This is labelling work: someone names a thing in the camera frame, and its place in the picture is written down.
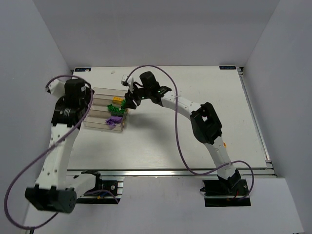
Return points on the right blue corner label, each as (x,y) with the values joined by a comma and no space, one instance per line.
(227,67)

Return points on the clear front container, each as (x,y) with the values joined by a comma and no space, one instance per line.
(99,123)

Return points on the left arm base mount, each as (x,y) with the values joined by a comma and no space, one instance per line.
(105,191)

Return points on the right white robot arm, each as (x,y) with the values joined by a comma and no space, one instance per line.
(205,123)

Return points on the left blue corner label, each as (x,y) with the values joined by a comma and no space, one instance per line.
(88,69)

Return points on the clear back container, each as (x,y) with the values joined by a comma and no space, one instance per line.
(105,93)

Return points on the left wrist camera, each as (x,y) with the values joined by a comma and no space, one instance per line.
(56,88)

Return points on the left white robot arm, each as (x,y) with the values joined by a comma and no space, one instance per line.
(52,191)

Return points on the purple lego brick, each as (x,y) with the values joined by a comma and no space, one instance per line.
(113,121)

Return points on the clear middle container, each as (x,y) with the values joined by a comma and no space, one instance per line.
(99,107)

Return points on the yellow lego brick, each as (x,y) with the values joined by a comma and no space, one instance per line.
(117,100)

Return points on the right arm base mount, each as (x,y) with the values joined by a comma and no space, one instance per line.
(216,195)

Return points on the green lego brick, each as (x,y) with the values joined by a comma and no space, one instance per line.
(115,113)
(121,111)
(111,108)

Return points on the blue corner label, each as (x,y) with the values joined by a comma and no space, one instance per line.
(227,67)
(88,69)

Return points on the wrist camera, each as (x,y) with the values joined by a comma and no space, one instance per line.
(128,81)
(56,88)

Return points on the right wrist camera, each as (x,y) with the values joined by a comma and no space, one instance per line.
(128,81)

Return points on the clear container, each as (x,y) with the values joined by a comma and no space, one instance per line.
(99,123)
(105,93)
(99,107)

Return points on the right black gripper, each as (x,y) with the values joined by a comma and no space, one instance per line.
(133,98)

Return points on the green lego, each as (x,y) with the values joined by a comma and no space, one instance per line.
(123,103)

